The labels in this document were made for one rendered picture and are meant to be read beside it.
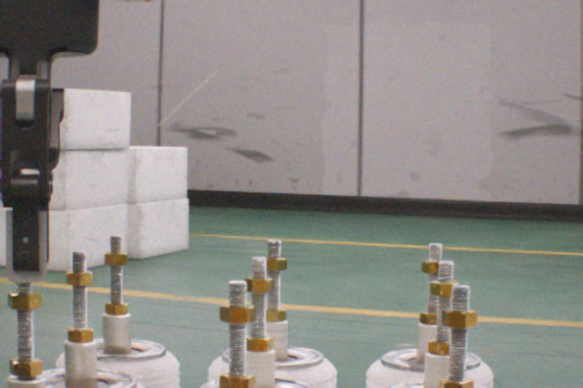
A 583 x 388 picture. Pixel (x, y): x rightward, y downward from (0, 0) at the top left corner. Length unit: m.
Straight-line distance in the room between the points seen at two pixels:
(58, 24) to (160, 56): 5.97
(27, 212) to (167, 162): 3.33
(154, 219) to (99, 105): 0.50
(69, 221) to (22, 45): 2.78
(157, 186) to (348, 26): 2.50
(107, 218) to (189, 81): 2.96
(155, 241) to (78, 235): 0.48
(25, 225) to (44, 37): 0.10
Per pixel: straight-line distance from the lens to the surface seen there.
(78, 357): 0.74
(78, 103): 3.40
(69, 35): 0.60
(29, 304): 0.63
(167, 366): 0.85
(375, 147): 6.04
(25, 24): 0.59
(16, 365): 0.63
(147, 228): 3.76
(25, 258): 0.59
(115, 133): 3.60
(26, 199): 0.57
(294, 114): 6.19
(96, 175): 3.52
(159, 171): 3.86
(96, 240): 3.51
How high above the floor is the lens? 0.42
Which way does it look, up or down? 3 degrees down
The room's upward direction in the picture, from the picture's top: 1 degrees clockwise
